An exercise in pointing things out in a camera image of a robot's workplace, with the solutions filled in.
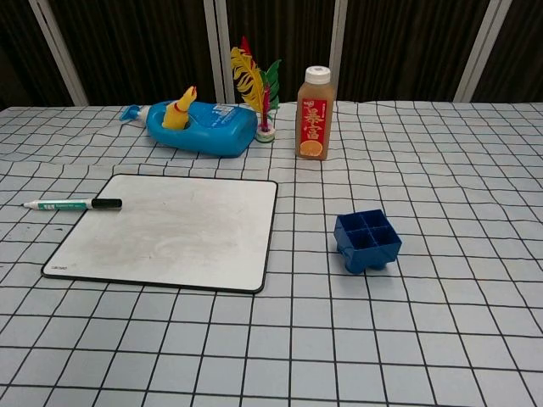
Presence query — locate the yellow rubber chicken toy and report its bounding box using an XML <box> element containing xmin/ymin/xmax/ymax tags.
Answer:
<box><xmin>162</xmin><ymin>85</ymin><xmax>199</xmax><ymax>130</ymax></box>

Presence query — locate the white partition frame post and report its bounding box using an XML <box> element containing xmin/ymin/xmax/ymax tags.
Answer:
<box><xmin>327</xmin><ymin>0</ymin><xmax>350</xmax><ymax>103</ymax></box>
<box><xmin>202</xmin><ymin>0</ymin><xmax>237</xmax><ymax>104</ymax></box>
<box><xmin>452</xmin><ymin>0</ymin><xmax>509</xmax><ymax>103</ymax></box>
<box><xmin>27</xmin><ymin>0</ymin><xmax>89</xmax><ymax>107</ymax></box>

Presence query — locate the blue plastic divided box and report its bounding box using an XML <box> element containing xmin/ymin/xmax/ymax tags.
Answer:
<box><xmin>333</xmin><ymin>209</ymin><xmax>403</xmax><ymax>276</ymax></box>

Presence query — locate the orange juice bottle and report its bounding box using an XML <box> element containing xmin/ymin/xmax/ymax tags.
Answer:
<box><xmin>295</xmin><ymin>65</ymin><xmax>334</xmax><ymax>161</ymax></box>

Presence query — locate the checked grid tablecloth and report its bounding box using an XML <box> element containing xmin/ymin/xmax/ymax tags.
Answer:
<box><xmin>0</xmin><ymin>100</ymin><xmax>543</xmax><ymax>407</ymax></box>

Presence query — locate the colourful feather shuttlecock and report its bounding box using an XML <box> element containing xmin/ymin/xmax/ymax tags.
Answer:
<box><xmin>230</xmin><ymin>36</ymin><xmax>283</xmax><ymax>144</ymax></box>

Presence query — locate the white dry-erase board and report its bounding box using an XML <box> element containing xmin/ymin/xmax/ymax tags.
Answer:
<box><xmin>41</xmin><ymin>173</ymin><xmax>279</xmax><ymax>294</ymax></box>

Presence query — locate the blue detergent bottle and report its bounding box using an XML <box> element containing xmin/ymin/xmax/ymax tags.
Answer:
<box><xmin>119</xmin><ymin>100</ymin><xmax>259</xmax><ymax>159</ymax></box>

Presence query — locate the green whiteboard marker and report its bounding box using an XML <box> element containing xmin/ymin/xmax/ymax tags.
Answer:
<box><xmin>22</xmin><ymin>198</ymin><xmax>124</xmax><ymax>212</ymax></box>

